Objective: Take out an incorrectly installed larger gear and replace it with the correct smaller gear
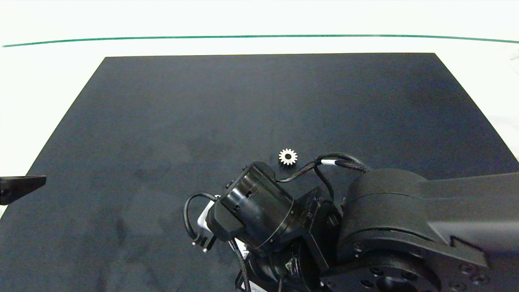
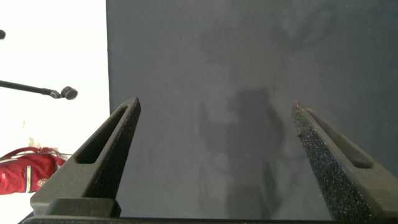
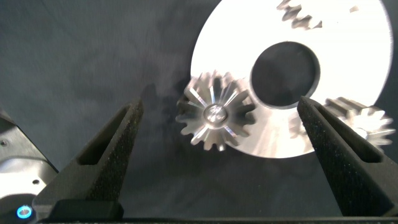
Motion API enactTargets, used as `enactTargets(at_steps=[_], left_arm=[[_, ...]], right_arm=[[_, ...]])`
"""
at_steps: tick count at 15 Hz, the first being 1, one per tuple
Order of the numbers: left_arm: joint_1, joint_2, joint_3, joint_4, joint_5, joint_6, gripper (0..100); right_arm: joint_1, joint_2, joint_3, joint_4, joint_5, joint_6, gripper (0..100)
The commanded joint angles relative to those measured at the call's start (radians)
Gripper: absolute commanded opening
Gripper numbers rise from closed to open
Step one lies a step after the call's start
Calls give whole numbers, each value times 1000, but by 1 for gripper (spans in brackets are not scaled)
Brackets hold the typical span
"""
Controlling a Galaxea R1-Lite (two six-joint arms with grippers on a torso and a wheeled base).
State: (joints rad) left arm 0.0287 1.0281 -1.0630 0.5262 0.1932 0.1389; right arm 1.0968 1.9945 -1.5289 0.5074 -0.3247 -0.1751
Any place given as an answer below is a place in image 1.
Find small steel gear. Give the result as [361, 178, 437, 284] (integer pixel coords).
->
[278, 148, 298, 166]

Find dark rectangular mat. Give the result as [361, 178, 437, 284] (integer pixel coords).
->
[0, 53, 519, 292]

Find black braided cable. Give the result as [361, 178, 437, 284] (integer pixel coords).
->
[228, 238, 252, 292]

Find boxy wrist camera, shiny side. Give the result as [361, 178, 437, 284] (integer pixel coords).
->
[197, 200, 216, 234]

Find black camera cable loop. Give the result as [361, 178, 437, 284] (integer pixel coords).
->
[183, 192, 218, 253]

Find black cable with white tag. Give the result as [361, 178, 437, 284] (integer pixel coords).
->
[275, 152, 371, 201]

